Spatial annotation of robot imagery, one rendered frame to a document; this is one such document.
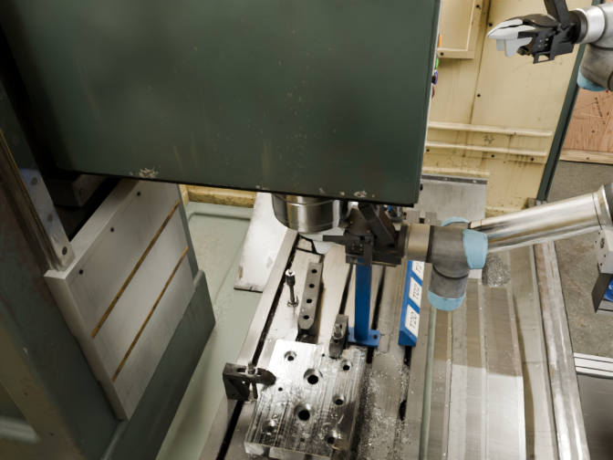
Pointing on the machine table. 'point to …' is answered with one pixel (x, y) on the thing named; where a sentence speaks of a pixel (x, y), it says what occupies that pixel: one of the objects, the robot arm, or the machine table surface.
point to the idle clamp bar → (310, 299)
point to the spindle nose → (309, 213)
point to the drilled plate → (290, 447)
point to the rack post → (359, 335)
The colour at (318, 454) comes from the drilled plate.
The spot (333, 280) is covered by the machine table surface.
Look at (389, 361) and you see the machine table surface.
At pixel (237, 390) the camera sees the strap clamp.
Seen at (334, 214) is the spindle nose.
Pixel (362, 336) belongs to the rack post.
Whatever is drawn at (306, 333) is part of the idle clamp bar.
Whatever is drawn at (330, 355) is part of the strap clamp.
